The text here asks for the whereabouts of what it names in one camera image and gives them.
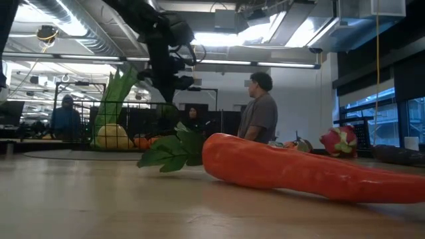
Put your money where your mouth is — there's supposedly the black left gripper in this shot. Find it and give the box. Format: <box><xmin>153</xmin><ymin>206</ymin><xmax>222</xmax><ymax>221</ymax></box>
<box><xmin>147</xmin><ymin>33</ymin><xmax>177</xmax><ymax>105</ymax></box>

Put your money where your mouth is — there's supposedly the grey round mat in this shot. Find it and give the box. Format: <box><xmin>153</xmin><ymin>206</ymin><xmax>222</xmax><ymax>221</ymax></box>
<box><xmin>22</xmin><ymin>149</ymin><xmax>145</xmax><ymax>161</ymax></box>

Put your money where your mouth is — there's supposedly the person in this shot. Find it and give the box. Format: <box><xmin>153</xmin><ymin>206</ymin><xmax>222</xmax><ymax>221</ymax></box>
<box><xmin>236</xmin><ymin>70</ymin><xmax>280</xmax><ymax>145</ymax></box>
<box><xmin>183</xmin><ymin>105</ymin><xmax>209</xmax><ymax>133</ymax></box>
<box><xmin>49</xmin><ymin>94</ymin><xmax>82</xmax><ymax>141</ymax></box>

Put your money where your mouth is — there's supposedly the round ceiling device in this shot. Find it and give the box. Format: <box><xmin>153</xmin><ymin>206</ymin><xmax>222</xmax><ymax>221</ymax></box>
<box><xmin>35</xmin><ymin>25</ymin><xmax>60</xmax><ymax>44</ymax></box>

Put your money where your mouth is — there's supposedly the white cup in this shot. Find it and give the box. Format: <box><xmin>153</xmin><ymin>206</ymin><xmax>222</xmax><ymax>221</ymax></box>
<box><xmin>404</xmin><ymin>136</ymin><xmax>420</xmax><ymax>153</ymax></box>

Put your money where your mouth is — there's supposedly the yellow hanging cord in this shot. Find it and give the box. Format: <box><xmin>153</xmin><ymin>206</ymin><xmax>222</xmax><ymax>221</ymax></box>
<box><xmin>374</xmin><ymin>0</ymin><xmax>381</xmax><ymax>147</ymax></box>

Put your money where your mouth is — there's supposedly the black wire basket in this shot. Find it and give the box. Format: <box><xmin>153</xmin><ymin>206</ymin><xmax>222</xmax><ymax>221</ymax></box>
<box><xmin>67</xmin><ymin>100</ymin><xmax>181</xmax><ymax>153</ymax></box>

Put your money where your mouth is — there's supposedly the dark monitor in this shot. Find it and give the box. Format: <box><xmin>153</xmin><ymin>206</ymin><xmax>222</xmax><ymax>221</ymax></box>
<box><xmin>0</xmin><ymin>100</ymin><xmax>26</xmax><ymax>127</ymax></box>

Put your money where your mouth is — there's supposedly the orange carrot with green leaves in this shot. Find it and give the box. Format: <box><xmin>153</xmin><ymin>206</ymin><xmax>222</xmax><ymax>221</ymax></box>
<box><xmin>136</xmin><ymin>121</ymin><xmax>425</xmax><ymax>204</ymax></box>

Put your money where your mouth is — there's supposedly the yellow lumpy fruit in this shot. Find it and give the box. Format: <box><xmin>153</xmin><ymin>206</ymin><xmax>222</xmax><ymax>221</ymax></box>
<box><xmin>95</xmin><ymin>123</ymin><xmax>135</xmax><ymax>151</ymax></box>

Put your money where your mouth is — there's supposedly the long ceiling light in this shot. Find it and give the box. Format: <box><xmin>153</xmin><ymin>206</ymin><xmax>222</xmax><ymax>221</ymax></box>
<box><xmin>124</xmin><ymin>55</ymin><xmax>322</xmax><ymax>70</ymax></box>

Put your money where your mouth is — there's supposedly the green leafy vegetable stalk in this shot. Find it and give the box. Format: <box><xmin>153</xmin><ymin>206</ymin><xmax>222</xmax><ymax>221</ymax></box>
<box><xmin>94</xmin><ymin>64</ymin><xmax>141</xmax><ymax>142</ymax></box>

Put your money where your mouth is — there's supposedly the orange tangerine bunch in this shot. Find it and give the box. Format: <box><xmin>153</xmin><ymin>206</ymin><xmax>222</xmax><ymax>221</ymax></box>
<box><xmin>282</xmin><ymin>131</ymin><xmax>314</xmax><ymax>153</ymax></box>
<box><xmin>133</xmin><ymin>133</ymin><xmax>160</xmax><ymax>151</ymax></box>

